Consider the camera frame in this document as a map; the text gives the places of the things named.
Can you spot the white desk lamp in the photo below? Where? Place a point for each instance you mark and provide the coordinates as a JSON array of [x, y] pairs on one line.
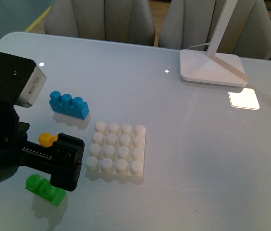
[[212, 67]]

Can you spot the beige chair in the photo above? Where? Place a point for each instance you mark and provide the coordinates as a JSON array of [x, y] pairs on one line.
[[191, 23], [127, 21]]

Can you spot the yellow two-stud block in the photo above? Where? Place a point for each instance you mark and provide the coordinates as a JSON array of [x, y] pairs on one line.
[[47, 140]]

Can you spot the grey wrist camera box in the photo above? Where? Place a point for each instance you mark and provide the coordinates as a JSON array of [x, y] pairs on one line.
[[21, 80]]

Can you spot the green two-stud block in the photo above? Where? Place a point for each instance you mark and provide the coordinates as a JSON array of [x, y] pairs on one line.
[[41, 187]]

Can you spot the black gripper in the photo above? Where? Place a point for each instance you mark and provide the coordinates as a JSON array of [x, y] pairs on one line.
[[15, 149]]

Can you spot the beige chair left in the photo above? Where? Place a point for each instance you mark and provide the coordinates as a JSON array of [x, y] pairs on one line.
[[127, 21]]

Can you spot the white studded base plate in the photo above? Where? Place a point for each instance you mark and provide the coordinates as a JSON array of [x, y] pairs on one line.
[[117, 150]]

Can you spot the blue three-stud block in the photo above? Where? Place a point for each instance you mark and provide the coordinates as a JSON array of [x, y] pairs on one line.
[[69, 106]]

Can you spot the beige chair right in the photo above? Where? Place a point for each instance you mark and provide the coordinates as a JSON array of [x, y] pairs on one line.
[[191, 23]]

